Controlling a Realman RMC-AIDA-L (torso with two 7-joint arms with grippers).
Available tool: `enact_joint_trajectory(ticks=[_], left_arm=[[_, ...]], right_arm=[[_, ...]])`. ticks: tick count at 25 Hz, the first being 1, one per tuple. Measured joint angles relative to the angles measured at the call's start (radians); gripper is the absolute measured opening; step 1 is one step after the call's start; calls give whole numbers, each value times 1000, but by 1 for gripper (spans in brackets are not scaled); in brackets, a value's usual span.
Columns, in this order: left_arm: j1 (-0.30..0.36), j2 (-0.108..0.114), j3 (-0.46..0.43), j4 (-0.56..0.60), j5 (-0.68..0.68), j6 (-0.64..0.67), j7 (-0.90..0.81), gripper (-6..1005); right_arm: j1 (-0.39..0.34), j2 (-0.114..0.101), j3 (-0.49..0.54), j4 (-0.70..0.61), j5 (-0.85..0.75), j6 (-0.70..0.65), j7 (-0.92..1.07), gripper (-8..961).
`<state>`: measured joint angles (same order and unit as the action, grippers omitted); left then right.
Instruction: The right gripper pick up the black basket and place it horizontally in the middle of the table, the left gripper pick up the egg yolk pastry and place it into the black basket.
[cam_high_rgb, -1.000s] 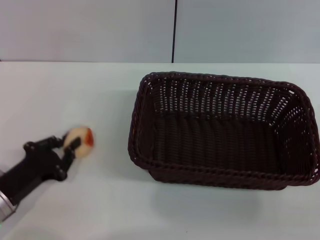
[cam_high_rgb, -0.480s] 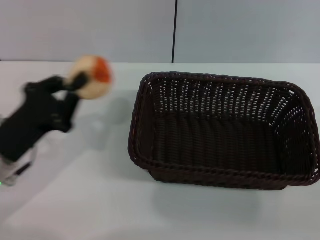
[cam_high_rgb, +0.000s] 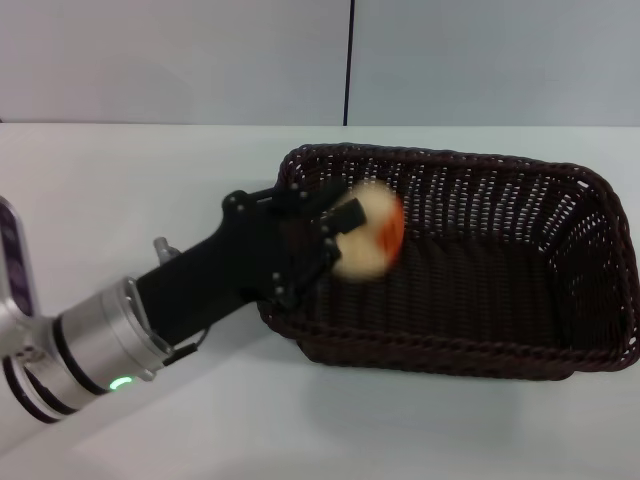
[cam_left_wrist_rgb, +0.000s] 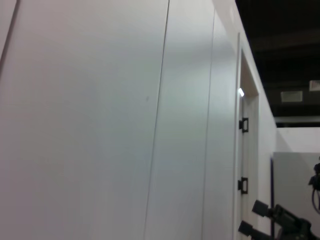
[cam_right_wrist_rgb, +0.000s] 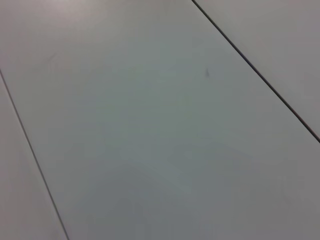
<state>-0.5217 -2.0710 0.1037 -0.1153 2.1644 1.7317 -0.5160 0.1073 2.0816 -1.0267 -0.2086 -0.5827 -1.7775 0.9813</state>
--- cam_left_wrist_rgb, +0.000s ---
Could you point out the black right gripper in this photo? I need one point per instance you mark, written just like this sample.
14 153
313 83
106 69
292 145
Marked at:
292 223

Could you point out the black door hinge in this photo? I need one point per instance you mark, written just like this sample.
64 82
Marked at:
244 124
243 185

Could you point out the grey partition panel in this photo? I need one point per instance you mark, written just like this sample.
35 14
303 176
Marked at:
292 180

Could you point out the white door leaf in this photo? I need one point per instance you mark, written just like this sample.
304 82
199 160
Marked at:
250 162

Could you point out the ceiling air vent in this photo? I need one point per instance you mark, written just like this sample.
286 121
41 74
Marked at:
291 96
315 85

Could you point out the white door with black hinges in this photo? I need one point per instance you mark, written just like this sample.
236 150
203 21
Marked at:
237 75

